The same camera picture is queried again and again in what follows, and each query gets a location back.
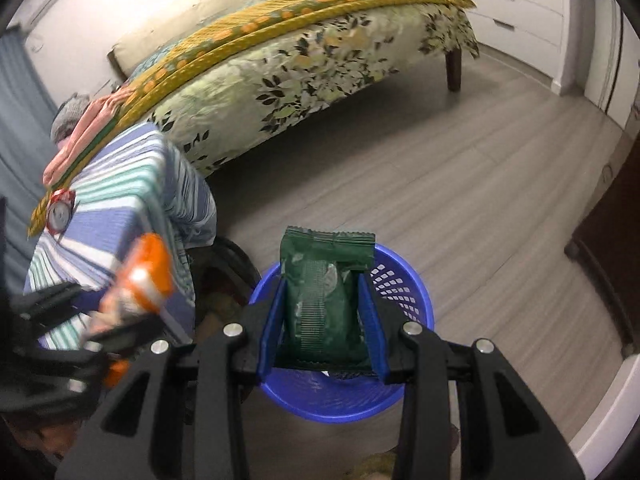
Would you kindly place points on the dark green snack packet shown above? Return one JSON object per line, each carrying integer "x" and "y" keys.
{"x": 320, "y": 300}

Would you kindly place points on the dark wooden furniture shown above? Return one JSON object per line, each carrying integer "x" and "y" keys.
{"x": 615, "y": 260}

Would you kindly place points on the green folded cloth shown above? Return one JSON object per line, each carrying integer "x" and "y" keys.
{"x": 92, "y": 152}

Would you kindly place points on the orange snack packet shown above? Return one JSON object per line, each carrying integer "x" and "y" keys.
{"x": 145, "y": 270}

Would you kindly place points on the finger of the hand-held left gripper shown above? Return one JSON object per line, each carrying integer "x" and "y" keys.
{"x": 125, "y": 335}
{"x": 55, "y": 302}

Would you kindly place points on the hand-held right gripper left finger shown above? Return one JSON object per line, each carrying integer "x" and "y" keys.
{"x": 272, "y": 330}

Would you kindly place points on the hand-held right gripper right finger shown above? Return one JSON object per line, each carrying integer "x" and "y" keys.
{"x": 372, "y": 330}

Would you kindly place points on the blue plastic basket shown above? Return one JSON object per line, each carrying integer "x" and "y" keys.
{"x": 325, "y": 400}

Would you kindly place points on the crushed red can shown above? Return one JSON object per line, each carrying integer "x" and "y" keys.
{"x": 60, "y": 212}

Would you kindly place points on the white wardrobe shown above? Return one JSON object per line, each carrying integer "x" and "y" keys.
{"x": 520, "y": 0}

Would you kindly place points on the person's patterned pants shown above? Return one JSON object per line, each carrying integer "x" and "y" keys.
{"x": 372, "y": 467}

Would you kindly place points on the yellow dotted blanket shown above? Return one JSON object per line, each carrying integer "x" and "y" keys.
{"x": 280, "y": 10}

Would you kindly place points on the striped tablecloth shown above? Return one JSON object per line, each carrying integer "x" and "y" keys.
{"x": 115, "y": 200}

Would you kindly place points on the leaf print bed sheet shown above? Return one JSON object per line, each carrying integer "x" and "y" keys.
{"x": 310, "y": 75}

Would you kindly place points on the cream padded headboard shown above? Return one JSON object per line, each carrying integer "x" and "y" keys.
{"x": 200, "y": 10}

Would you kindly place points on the blue-grey curtain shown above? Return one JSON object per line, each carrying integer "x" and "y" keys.
{"x": 20, "y": 135}

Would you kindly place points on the pink striped folded blanket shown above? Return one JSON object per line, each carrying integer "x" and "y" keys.
{"x": 85, "y": 135}

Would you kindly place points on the dark wooden bed leg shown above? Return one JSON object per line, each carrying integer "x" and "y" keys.
{"x": 453, "y": 70}

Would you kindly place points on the teal floral pillow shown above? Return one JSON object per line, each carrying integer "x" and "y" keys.
{"x": 155, "y": 60}

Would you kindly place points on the pile of clothes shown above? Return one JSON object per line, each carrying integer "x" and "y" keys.
{"x": 70, "y": 112}

